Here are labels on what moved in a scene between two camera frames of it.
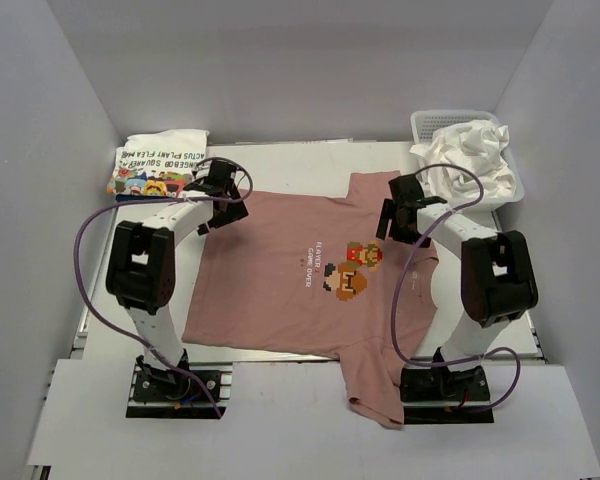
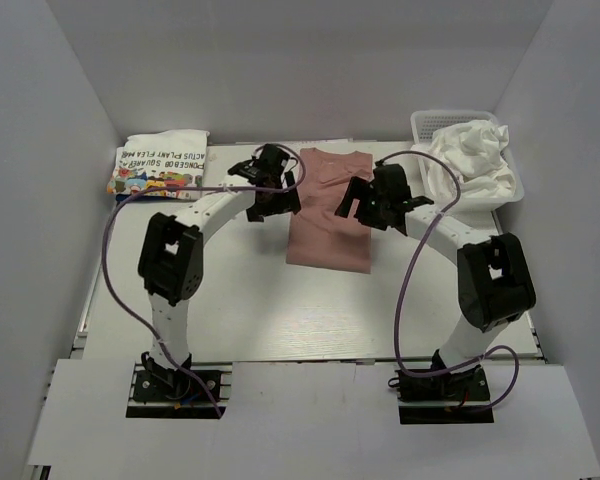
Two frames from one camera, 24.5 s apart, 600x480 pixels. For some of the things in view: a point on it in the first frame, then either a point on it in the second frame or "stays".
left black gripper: [235, 211] → [287, 202]
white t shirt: [475, 144] stays
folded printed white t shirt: [156, 165] stays
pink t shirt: [312, 275] → [318, 237]
